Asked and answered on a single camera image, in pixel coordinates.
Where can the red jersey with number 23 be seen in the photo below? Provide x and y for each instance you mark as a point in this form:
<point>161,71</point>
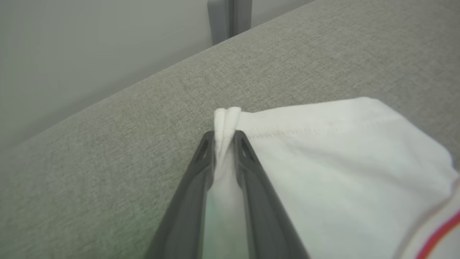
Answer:
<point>341,172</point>

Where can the grey fabric sofa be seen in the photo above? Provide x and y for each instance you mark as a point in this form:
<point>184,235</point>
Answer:
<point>107,162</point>

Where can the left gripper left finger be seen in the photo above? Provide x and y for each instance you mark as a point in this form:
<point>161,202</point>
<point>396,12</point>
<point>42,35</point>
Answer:
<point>187,208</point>

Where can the grey metal partition post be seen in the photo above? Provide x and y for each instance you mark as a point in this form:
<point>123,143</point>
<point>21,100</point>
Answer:
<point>230,18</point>

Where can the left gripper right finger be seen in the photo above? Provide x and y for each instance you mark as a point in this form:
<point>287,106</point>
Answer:
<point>264,216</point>

